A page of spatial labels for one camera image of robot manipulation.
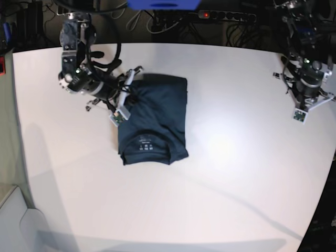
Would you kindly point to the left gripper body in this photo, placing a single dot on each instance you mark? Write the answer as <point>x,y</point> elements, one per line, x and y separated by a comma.
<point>300,98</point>

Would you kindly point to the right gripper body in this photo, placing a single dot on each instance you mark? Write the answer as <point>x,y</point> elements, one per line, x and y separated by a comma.
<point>112,91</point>

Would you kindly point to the dark blue t-shirt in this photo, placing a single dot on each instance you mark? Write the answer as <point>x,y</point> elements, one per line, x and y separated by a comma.
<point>155,130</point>

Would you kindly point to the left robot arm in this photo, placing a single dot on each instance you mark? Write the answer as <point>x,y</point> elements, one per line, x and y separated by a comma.
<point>309,56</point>

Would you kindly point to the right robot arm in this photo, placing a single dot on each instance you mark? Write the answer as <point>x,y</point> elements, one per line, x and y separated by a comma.
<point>80,70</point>

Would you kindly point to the blue box at top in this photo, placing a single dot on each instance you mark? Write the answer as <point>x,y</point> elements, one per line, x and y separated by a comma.
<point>163,4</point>

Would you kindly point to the red object at left edge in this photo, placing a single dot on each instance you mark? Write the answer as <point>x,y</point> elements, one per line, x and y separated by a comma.
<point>2,66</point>

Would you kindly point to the grey bin at left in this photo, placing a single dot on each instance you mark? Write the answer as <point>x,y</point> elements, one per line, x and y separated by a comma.
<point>21,227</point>

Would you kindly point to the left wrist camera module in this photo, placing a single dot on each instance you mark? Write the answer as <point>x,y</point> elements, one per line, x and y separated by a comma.
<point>300,115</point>

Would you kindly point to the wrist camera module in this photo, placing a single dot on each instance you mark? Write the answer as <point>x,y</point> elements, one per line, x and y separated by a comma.
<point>300,115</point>
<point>119,116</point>

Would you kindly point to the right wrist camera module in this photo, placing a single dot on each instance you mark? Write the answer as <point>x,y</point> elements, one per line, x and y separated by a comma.
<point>119,116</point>

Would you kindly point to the black power strip red switch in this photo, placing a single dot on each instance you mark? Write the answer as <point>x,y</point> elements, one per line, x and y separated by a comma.
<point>227,16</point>

